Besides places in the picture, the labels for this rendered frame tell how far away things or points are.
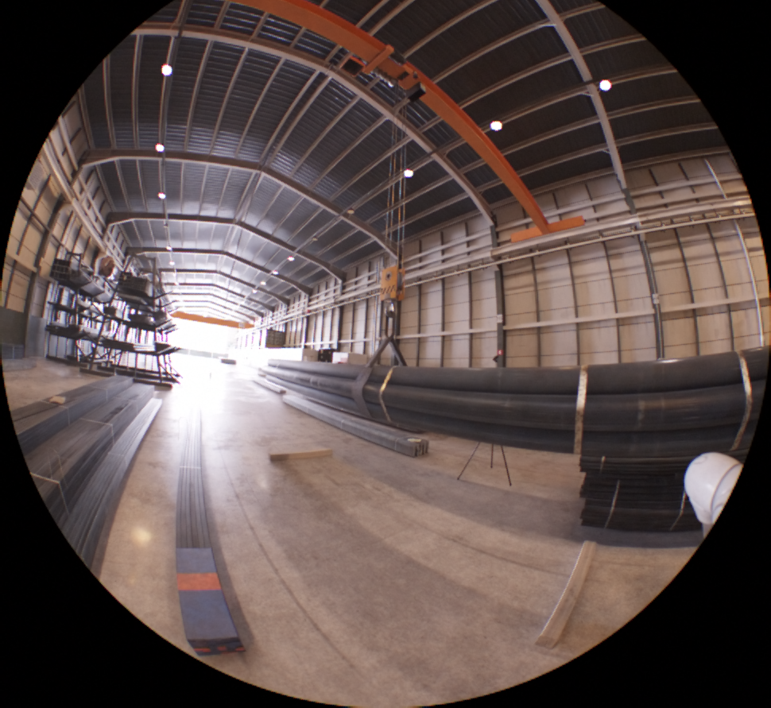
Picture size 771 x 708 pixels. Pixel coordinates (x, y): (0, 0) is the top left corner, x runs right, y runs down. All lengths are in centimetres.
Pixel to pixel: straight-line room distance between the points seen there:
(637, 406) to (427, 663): 147
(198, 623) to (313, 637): 56
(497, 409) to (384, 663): 143
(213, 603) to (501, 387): 188
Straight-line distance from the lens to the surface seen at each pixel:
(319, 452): 414
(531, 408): 127
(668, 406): 126
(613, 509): 253
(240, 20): 926
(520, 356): 1028
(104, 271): 1042
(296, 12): 504
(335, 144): 1128
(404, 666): 158
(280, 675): 156
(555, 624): 174
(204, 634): 153
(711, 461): 86
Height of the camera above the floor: 143
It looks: 10 degrees up
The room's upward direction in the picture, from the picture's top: 3 degrees clockwise
